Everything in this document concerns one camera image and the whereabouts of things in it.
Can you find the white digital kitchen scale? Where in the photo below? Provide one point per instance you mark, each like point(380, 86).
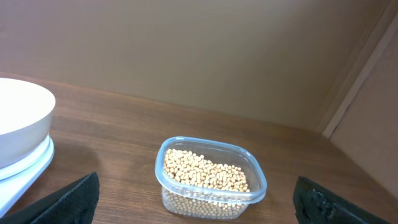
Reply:
point(18, 177)

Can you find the clear plastic container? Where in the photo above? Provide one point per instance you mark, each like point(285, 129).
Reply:
point(219, 153)

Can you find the soybeans in container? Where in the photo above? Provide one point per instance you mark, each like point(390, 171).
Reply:
point(192, 169)

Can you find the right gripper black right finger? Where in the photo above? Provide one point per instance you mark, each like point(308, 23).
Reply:
point(315, 204)

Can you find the white bowl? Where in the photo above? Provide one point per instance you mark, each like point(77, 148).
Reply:
point(26, 115)

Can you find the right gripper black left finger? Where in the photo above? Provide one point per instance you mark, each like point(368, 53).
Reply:
point(73, 204)

